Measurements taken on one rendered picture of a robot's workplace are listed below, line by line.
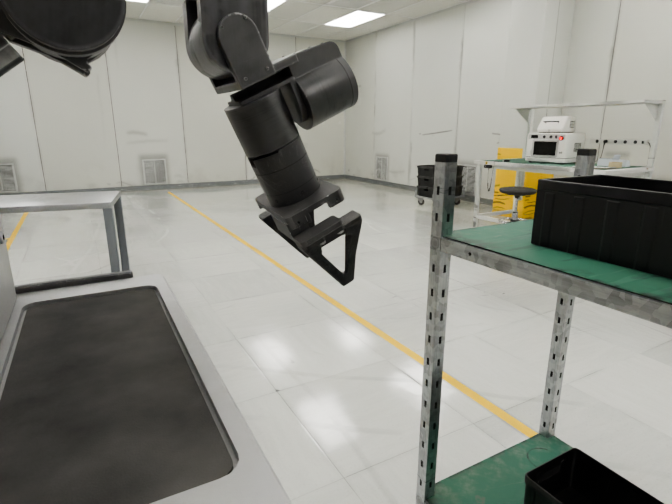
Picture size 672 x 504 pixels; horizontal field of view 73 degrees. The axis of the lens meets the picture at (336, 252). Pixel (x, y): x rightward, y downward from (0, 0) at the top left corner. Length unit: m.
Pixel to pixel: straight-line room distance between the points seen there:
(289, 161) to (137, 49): 9.06
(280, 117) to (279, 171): 0.05
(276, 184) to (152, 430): 0.31
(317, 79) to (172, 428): 0.35
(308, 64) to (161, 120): 8.98
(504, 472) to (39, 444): 1.15
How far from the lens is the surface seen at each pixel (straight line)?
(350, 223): 0.44
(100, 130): 9.31
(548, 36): 6.42
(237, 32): 0.42
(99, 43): 0.39
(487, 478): 1.24
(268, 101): 0.43
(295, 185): 0.45
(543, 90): 6.37
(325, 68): 0.47
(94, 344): 0.26
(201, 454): 0.17
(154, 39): 9.54
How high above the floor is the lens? 1.14
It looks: 15 degrees down
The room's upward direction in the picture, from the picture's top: straight up
